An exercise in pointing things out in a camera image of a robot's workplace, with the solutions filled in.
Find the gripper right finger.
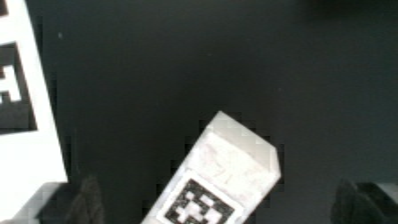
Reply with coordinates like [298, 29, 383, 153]
[330, 180, 398, 224]

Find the paper sheet with markers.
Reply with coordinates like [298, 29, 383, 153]
[0, 0, 67, 224]

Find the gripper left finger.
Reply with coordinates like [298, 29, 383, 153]
[6, 176, 104, 224]

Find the white table leg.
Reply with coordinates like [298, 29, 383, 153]
[140, 111, 280, 224]

